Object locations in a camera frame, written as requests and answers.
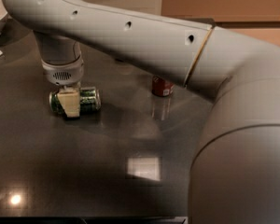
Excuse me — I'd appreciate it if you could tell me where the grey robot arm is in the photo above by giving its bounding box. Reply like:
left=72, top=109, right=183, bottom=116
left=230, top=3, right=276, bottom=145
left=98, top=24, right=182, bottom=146
left=2, top=0, right=280, bottom=224

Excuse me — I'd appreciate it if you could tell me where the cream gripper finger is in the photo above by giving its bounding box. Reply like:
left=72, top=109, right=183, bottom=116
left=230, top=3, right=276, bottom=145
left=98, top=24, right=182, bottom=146
left=57, top=83, right=80, bottom=118

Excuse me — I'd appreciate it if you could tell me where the red soda can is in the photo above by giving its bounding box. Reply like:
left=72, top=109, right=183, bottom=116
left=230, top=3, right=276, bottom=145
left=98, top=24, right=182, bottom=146
left=152, top=76, right=174, bottom=97

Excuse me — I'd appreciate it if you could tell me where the green soda can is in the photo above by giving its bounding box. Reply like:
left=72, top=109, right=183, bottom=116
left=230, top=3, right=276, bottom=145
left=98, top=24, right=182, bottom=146
left=49, top=87, right=101, bottom=116

